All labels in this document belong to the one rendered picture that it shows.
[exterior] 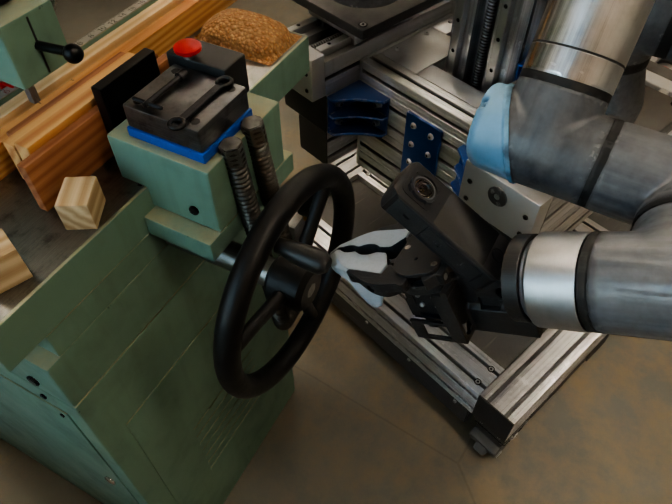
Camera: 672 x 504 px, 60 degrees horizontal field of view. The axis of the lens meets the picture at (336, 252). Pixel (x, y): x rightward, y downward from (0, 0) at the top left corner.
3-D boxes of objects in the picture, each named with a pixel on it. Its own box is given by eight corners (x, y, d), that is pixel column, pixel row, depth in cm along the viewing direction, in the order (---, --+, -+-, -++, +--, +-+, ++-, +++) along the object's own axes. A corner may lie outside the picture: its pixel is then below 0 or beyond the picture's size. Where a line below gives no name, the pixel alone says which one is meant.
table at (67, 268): (80, 419, 55) (57, 389, 50) (-130, 295, 64) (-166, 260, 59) (365, 86, 89) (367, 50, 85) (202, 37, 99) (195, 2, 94)
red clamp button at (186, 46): (191, 62, 62) (189, 53, 61) (168, 55, 63) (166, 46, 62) (207, 48, 64) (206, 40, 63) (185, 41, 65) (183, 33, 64)
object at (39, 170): (47, 212, 64) (24, 168, 59) (39, 208, 64) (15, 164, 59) (182, 97, 77) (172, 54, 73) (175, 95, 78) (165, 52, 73)
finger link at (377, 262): (333, 311, 61) (407, 320, 54) (308, 268, 58) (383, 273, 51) (348, 290, 62) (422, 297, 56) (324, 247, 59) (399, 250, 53)
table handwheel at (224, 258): (375, 239, 86) (281, 424, 77) (259, 194, 92) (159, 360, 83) (350, 117, 60) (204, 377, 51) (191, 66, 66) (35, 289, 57)
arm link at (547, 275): (565, 279, 40) (598, 205, 44) (502, 276, 43) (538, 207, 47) (588, 353, 43) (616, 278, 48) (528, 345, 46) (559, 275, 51)
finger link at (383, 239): (348, 290, 62) (422, 297, 56) (324, 248, 59) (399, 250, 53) (362, 270, 64) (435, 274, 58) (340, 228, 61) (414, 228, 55)
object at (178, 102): (205, 165, 60) (195, 120, 56) (121, 133, 63) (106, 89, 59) (273, 97, 67) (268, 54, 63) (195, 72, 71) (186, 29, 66)
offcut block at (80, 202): (76, 200, 65) (64, 176, 62) (106, 200, 65) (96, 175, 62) (65, 230, 62) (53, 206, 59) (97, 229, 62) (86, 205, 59)
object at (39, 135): (52, 198, 65) (26, 148, 60) (39, 192, 66) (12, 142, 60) (156, 110, 76) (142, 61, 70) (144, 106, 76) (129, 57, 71)
